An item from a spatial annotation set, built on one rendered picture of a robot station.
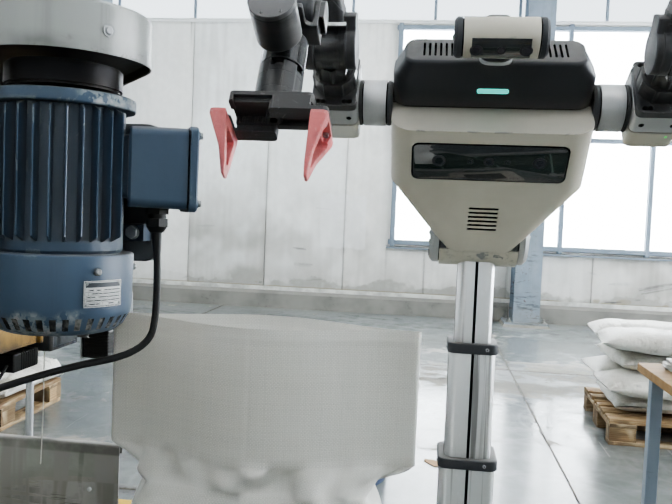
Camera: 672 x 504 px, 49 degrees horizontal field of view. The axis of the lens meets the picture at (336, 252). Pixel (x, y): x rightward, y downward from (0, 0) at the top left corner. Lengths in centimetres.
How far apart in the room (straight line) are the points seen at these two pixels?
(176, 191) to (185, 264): 881
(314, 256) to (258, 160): 140
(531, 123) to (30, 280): 98
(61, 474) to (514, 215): 106
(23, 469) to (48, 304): 94
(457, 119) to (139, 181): 79
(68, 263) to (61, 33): 22
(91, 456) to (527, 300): 747
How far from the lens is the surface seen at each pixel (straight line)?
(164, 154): 80
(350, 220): 912
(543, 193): 150
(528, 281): 873
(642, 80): 146
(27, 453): 167
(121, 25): 79
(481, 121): 144
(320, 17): 98
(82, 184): 77
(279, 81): 91
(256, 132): 92
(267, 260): 931
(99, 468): 161
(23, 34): 78
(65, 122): 78
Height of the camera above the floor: 122
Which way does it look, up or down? 3 degrees down
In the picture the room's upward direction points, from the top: 2 degrees clockwise
